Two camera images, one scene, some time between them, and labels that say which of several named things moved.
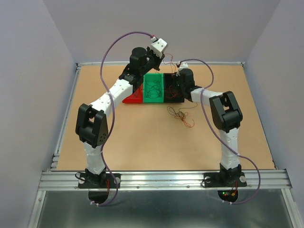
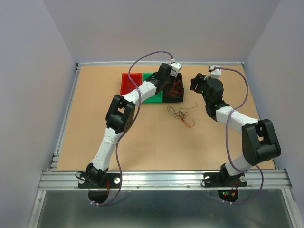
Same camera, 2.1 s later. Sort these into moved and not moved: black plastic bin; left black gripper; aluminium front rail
Moved: left black gripper
Not moved: black plastic bin; aluminium front rail
